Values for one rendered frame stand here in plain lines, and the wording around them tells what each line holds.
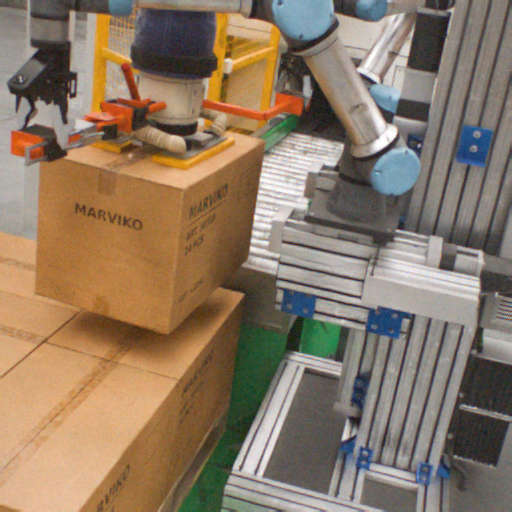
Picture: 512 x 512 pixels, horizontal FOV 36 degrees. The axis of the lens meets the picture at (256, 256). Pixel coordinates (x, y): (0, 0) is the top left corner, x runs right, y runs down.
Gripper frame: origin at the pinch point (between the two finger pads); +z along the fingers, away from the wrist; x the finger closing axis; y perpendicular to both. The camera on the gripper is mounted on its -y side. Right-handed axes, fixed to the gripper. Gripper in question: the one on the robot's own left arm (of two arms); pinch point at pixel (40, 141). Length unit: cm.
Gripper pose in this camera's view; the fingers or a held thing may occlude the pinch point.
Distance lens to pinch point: 169.4
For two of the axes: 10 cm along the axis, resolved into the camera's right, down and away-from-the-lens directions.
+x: -9.3, -2.5, 2.7
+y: 3.4, -3.3, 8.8
